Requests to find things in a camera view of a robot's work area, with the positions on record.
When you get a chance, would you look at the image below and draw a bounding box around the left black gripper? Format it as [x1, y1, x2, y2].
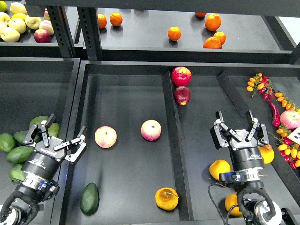
[21, 114, 87, 180]

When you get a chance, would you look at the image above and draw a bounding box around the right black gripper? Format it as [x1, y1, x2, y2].
[210, 109, 270, 172]

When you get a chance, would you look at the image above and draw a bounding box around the dark green avocado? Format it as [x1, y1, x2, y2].
[80, 182, 99, 216]

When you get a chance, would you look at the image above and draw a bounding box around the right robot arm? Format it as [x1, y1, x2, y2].
[210, 111, 298, 225]

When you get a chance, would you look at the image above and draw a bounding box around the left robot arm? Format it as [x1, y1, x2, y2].
[0, 114, 87, 225]

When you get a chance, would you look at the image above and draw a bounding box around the green avocado right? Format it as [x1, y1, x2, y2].
[48, 123, 61, 138]

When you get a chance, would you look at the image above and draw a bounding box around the green avocado top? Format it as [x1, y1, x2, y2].
[29, 115, 49, 128]

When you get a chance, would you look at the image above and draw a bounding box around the yellow pear with brown spot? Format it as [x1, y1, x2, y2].
[258, 144, 275, 164]

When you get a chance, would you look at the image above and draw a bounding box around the green avocado centre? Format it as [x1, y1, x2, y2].
[13, 130, 41, 145]

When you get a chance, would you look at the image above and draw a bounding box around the green avocado middle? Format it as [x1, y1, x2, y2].
[7, 146, 34, 165]

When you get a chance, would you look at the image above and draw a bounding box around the yellow pear left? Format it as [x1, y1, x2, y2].
[209, 159, 231, 181]

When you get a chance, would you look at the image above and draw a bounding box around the green avocado lower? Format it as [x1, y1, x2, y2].
[9, 164, 27, 181]

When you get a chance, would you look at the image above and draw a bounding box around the green avocado far left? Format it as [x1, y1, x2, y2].
[0, 133, 17, 153]

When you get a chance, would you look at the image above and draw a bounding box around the yellow pear front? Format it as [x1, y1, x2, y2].
[225, 194, 243, 217]

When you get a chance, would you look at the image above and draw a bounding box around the yellow pear in middle tray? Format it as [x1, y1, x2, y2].
[155, 187, 179, 211]

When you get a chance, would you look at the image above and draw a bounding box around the red chili pepper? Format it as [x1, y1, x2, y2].
[267, 100, 281, 127]

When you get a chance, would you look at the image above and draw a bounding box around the cherry tomato bunch upper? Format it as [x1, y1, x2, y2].
[247, 73, 274, 99]

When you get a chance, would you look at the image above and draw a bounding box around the pink apple far right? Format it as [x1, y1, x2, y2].
[280, 110, 300, 129]

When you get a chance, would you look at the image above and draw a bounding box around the pink apple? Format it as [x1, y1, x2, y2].
[94, 126, 117, 149]
[141, 120, 161, 141]
[280, 110, 300, 129]

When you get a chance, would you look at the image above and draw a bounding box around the pink apple left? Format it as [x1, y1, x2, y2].
[94, 126, 117, 149]

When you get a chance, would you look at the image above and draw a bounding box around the cherry tomato bunch lower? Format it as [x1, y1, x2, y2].
[269, 124, 300, 170]

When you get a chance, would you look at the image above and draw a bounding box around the orange cherry tomato bunch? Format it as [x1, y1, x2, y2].
[275, 91, 300, 113]

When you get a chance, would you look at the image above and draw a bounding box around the white label card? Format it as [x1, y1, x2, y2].
[287, 127, 300, 144]

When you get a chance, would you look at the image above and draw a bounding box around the black left tray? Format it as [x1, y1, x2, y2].
[0, 57, 80, 225]

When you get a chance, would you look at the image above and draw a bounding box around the dark red apple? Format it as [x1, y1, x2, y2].
[173, 86, 191, 105]

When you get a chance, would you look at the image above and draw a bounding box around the bright red apple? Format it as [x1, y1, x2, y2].
[171, 67, 192, 86]

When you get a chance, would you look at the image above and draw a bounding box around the orange on shelf front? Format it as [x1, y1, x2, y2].
[203, 37, 222, 49]

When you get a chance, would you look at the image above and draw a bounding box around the black middle tray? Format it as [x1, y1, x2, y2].
[60, 61, 300, 225]

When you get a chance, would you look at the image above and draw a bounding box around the orange on shelf behind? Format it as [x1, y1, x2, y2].
[213, 31, 226, 45]

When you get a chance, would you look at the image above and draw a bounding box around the black upper shelf tray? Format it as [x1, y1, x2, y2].
[75, 9, 300, 64]

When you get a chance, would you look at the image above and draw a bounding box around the red apple on shelf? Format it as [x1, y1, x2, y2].
[34, 29, 51, 43]

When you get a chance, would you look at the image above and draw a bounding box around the orange on shelf centre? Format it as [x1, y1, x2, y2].
[167, 26, 181, 41]

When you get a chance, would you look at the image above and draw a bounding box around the pale yellow apple front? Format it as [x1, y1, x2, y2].
[0, 27, 20, 43]

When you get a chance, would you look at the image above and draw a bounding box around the pale yellow apple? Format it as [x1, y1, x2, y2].
[25, 15, 42, 30]
[0, 27, 20, 43]
[8, 18, 27, 34]

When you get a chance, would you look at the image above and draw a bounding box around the pink peach on shelf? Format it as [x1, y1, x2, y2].
[39, 20, 54, 36]

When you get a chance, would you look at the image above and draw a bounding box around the pale yellow apple right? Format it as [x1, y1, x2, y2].
[25, 15, 42, 30]

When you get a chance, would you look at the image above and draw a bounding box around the pale yellow apple middle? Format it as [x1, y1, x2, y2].
[8, 18, 27, 34]

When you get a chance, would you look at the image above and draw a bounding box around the black shelf post left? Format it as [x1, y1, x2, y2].
[46, 6, 75, 58]

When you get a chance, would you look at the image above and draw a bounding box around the black shelf post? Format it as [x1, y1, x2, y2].
[77, 7, 103, 61]
[46, 6, 75, 58]

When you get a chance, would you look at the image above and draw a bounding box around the black shelf post right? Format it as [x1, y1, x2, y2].
[77, 7, 103, 61]

